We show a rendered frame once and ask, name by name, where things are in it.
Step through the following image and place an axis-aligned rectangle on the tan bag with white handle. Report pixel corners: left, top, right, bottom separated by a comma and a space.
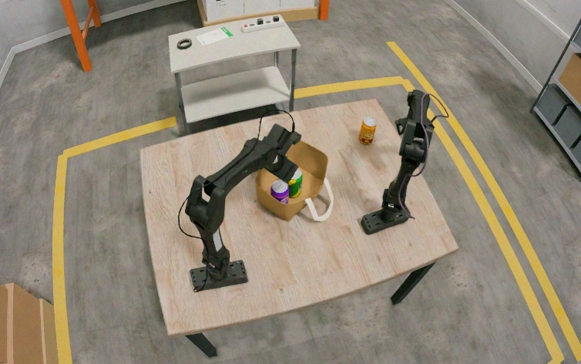
255, 140, 334, 222

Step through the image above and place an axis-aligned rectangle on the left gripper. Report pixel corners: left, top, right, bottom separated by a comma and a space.
264, 130, 301, 184

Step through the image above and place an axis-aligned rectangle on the purple drink can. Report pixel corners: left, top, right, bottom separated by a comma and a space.
270, 180, 289, 204

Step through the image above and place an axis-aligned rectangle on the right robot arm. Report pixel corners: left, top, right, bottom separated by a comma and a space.
362, 89, 434, 231

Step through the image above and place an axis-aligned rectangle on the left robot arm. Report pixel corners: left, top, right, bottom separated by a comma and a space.
185, 123, 291, 287

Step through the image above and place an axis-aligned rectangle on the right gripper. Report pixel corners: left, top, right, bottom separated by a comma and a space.
395, 117, 435, 143

